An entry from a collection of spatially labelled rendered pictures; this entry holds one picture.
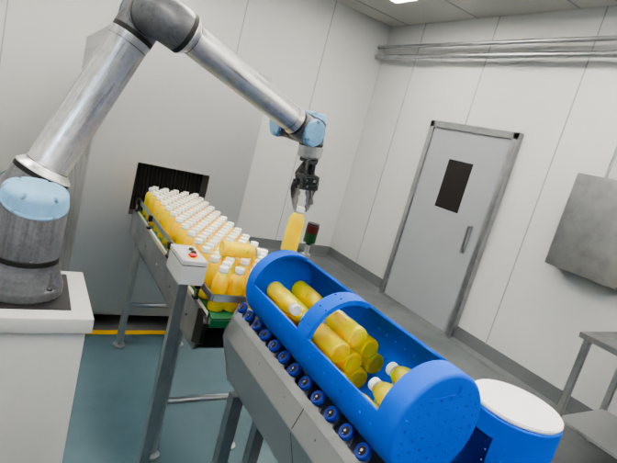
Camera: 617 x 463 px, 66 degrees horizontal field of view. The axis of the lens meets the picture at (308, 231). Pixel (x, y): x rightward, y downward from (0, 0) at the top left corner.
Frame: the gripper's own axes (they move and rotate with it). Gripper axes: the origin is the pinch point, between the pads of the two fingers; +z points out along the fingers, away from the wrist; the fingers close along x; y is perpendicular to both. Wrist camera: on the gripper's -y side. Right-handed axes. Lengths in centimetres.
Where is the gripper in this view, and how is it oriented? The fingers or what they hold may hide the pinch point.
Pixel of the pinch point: (300, 207)
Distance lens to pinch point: 186.2
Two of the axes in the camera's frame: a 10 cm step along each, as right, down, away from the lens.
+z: -1.4, 9.5, 2.7
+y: 2.9, 3.0, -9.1
